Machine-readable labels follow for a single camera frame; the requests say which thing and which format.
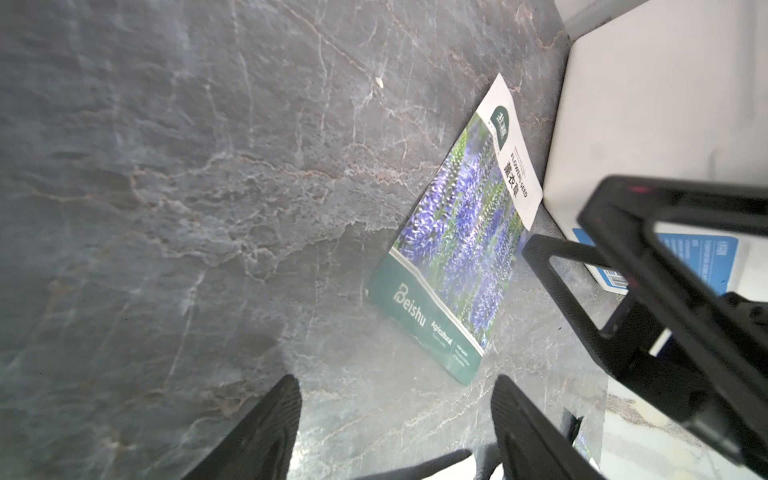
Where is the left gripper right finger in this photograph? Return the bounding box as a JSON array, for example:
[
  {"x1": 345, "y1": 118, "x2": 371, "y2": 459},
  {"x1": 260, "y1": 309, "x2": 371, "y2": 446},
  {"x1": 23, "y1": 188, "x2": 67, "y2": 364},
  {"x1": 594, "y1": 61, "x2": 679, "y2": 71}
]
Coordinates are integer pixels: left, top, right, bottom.
[{"x1": 491, "y1": 375, "x2": 602, "y2": 480}]

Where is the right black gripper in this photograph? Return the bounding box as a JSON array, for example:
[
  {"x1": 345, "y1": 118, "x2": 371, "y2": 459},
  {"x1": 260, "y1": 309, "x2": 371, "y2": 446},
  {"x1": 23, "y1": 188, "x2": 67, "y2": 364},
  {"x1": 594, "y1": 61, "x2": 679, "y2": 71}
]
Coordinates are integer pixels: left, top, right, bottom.
[{"x1": 522, "y1": 175, "x2": 767, "y2": 474}]

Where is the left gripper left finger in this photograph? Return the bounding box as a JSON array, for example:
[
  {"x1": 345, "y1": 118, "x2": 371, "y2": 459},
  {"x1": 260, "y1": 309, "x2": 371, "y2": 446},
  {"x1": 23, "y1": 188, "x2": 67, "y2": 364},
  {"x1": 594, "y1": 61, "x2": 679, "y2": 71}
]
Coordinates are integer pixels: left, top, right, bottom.
[{"x1": 185, "y1": 375, "x2": 302, "y2": 479}]

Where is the far lavender seed packet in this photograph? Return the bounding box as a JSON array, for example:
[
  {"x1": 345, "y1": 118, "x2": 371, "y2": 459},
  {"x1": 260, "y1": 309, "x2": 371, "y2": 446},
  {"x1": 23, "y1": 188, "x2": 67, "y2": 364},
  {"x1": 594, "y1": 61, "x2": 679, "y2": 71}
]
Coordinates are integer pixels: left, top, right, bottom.
[{"x1": 366, "y1": 75, "x2": 543, "y2": 385}]

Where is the blue lidded storage box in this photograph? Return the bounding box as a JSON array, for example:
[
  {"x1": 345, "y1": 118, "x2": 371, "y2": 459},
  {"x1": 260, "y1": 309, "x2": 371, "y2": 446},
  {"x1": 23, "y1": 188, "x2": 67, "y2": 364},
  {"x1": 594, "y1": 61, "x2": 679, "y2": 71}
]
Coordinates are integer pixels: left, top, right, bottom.
[{"x1": 542, "y1": 0, "x2": 768, "y2": 295}]

